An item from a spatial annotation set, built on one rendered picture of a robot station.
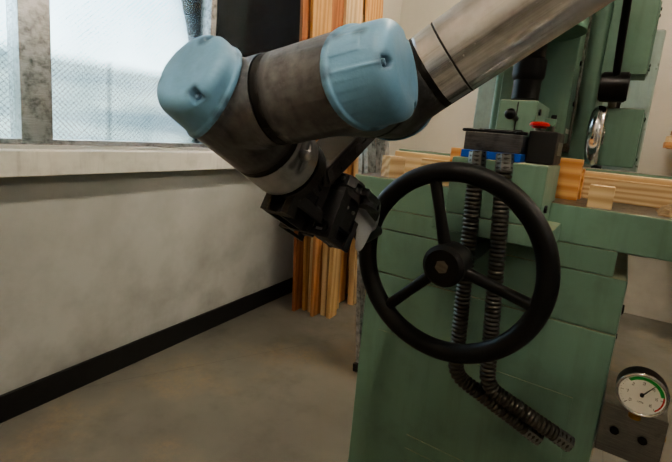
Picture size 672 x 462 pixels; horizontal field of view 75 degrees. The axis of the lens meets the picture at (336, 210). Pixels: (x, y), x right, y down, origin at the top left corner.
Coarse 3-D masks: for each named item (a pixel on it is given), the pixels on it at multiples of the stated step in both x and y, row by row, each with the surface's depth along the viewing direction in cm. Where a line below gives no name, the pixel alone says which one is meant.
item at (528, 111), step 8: (504, 104) 84; (512, 104) 83; (520, 104) 82; (528, 104) 82; (536, 104) 81; (504, 112) 84; (520, 112) 82; (528, 112) 82; (536, 112) 81; (544, 112) 88; (504, 120) 84; (512, 120) 83; (520, 120) 83; (528, 120) 82; (536, 120) 82; (544, 120) 89; (496, 128) 85; (504, 128) 84; (512, 128) 84; (520, 128) 83; (528, 128) 82
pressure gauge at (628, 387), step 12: (624, 372) 63; (636, 372) 61; (648, 372) 61; (624, 384) 62; (636, 384) 61; (648, 384) 61; (660, 384) 60; (624, 396) 62; (636, 396) 61; (648, 396) 61; (660, 396) 60; (636, 408) 62; (648, 408) 61; (660, 408) 60; (636, 420) 64
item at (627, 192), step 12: (588, 180) 81; (600, 180) 80; (612, 180) 79; (588, 192) 81; (624, 192) 78; (636, 192) 77; (648, 192) 76; (660, 192) 75; (636, 204) 77; (648, 204) 76; (660, 204) 75
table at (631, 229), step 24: (432, 216) 72; (456, 216) 70; (552, 216) 71; (576, 216) 69; (600, 216) 67; (624, 216) 65; (648, 216) 64; (528, 240) 64; (576, 240) 69; (600, 240) 67; (624, 240) 66; (648, 240) 64
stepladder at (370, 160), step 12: (372, 144) 175; (384, 144) 185; (360, 156) 176; (372, 156) 175; (360, 168) 176; (372, 168) 176; (360, 276) 181; (360, 288) 181; (360, 300) 182; (360, 312) 182; (360, 324) 183; (360, 336) 184
